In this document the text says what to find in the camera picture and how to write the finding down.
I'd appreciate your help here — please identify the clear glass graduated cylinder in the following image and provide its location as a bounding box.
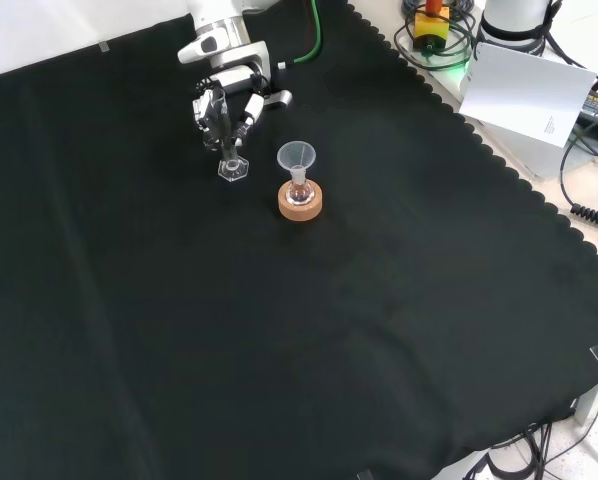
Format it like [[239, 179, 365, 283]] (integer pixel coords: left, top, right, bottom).
[[212, 89, 251, 183]]

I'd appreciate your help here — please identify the clear plastic funnel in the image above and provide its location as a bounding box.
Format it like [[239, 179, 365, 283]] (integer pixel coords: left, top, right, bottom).
[[276, 141, 319, 184]]

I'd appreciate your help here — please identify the yellow stop button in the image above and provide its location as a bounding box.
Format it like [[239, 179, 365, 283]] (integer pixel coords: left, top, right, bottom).
[[412, 0, 452, 53]]

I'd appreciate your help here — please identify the grey metal bracket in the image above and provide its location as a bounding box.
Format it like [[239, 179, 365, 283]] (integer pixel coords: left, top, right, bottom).
[[572, 374, 598, 427]]

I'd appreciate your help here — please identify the grey box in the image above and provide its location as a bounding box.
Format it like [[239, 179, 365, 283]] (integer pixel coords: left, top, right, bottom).
[[478, 118, 566, 180]]

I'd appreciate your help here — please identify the round cork ring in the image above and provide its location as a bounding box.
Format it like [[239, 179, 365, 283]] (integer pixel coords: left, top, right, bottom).
[[277, 180, 325, 222]]

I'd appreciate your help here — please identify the small round-bottom glass flask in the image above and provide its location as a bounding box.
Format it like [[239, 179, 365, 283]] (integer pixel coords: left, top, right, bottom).
[[287, 168, 314, 205]]

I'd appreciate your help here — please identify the black coiled cable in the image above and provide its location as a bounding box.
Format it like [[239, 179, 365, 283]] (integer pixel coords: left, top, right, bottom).
[[558, 115, 598, 230]]

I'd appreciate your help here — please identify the black table cloth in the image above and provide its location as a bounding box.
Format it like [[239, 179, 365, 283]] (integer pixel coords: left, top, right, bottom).
[[0, 0, 598, 480]]

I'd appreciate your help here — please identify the green cable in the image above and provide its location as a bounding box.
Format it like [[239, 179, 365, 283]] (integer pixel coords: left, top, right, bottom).
[[292, 0, 325, 65]]

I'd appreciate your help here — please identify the black cable bundle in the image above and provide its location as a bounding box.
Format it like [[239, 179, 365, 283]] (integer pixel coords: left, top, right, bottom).
[[392, 0, 483, 72], [461, 422, 598, 480]]

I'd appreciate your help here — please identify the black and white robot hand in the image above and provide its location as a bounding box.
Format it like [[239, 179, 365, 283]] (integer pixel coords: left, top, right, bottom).
[[191, 64, 268, 151]]

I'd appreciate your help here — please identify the white cylindrical machine base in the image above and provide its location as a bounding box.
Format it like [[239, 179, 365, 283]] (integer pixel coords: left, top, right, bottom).
[[478, 0, 556, 50]]

